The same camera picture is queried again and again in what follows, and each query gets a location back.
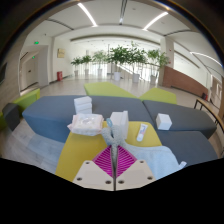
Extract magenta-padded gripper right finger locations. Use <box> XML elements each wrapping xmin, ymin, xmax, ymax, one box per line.
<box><xmin>115</xmin><ymin>145</ymin><xmax>157</xmax><ymax>192</ymax></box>

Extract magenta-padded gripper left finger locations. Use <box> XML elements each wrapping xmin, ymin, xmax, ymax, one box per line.
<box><xmin>72</xmin><ymin>145</ymin><xmax>116</xmax><ymax>192</ymax></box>

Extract light blue-grey towel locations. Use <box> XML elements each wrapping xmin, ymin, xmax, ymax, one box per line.
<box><xmin>100</xmin><ymin>117</ymin><xmax>188</xmax><ymax>181</ymax></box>

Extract yellow upholstered bench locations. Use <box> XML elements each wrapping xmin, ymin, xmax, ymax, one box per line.
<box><xmin>54</xmin><ymin>120</ymin><xmax>163</xmax><ymax>184</ymax></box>

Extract white tube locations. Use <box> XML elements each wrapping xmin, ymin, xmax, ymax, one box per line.
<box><xmin>136</xmin><ymin>123</ymin><xmax>149</xmax><ymax>143</ymax></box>

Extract clear plastic tissue pack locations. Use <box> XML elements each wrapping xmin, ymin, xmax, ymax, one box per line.
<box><xmin>67</xmin><ymin>113</ymin><xmax>105</xmax><ymax>137</ymax></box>

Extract tall white box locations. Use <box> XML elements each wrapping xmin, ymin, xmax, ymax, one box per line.
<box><xmin>109</xmin><ymin>110</ymin><xmax>130</xmax><ymax>139</ymax></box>

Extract small white cube box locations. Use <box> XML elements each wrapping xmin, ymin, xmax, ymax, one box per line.
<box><xmin>155</xmin><ymin>113</ymin><xmax>173</xmax><ymax>131</ymax></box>

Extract grey upholstered bench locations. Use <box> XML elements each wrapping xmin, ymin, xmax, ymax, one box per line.
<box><xmin>155</xmin><ymin>129</ymin><xmax>219</xmax><ymax>169</ymax></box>
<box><xmin>142</xmin><ymin>99</ymin><xmax>218</xmax><ymax>140</ymax></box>

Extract long blue-grey upholstered bench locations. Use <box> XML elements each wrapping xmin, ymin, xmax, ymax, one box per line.
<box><xmin>21</xmin><ymin>95</ymin><xmax>155</xmax><ymax>144</ymax></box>

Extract wooden bench with black legs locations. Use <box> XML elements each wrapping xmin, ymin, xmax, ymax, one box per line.
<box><xmin>193</xmin><ymin>96</ymin><xmax>224</xmax><ymax>134</ymax></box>

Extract long green upholstered bench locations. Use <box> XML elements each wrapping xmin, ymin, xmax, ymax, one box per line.
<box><xmin>0</xmin><ymin>87</ymin><xmax>42</xmax><ymax>132</ymax></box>

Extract dark grey ottoman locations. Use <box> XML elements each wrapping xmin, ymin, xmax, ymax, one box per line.
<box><xmin>1</xmin><ymin>102</ymin><xmax>22</xmax><ymax>132</ymax></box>

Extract brown reception counter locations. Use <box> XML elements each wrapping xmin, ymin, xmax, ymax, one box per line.
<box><xmin>162</xmin><ymin>65</ymin><xmax>209</xmax><ymax>98</ymax></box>

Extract row of potted plants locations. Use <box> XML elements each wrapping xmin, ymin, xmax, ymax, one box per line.
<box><xmin>70</xmin><ymin>41</ymin><xmax>171</xmax><ymax>84</ymax></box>

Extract ceiling strip lights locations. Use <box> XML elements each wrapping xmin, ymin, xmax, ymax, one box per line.
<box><xmin>77</xmin><ymin>1</ymin><xmax>223</xmax><ymax>68</ymax></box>

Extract framed wall picture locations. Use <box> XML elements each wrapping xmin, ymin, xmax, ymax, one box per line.
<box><xmin>56</xmin><ymin>48</ymin><xmax>66</xmax><ymax>59</ymax></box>

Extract dark wall board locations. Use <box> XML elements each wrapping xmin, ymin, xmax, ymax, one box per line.
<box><xmin>0</xmin><ymin>62</ymin><xmax>8</xmax><ymax>86</ymax></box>

